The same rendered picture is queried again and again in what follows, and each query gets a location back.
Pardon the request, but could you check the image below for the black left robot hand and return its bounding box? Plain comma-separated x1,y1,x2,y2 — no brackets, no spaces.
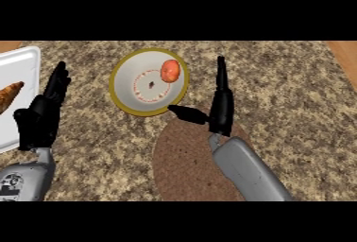
13,60,72,151

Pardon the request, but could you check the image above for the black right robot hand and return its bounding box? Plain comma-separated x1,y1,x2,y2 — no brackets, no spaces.
165,56,235,138

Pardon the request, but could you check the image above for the white bowl with yellow rim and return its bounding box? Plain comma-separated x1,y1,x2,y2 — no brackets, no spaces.
107,47,191,117

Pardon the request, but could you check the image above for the brown round placemat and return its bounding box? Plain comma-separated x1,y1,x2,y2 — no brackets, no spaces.
151,105,256,202

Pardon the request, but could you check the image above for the white rectangular tray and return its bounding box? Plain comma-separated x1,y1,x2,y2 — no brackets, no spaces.
0,45,41,155

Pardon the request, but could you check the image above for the brown croissant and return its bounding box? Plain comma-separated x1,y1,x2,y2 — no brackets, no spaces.
0,80,24,115

